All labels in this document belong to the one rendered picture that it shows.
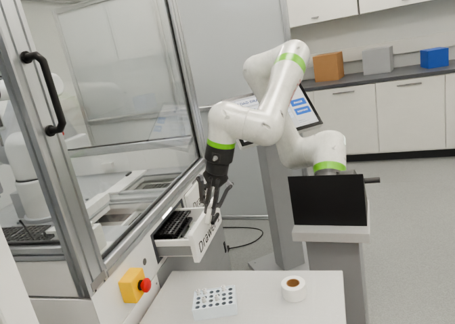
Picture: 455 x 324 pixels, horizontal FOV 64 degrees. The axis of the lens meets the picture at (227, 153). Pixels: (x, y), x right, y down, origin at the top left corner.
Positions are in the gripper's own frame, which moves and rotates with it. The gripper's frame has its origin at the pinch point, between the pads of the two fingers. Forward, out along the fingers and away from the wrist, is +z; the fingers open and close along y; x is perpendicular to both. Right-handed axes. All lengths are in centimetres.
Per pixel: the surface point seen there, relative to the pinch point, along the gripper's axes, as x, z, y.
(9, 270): -78, -32, -6
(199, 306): -28.3, 12.7, 7.7
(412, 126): 288, 12, 131
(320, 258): 20, 18, 43
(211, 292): -21.7, 12.7, 9.3
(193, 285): -15.0, 18.4, 2.1
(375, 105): 291, -2, 91
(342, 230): 17.4, 2.0, 46.7
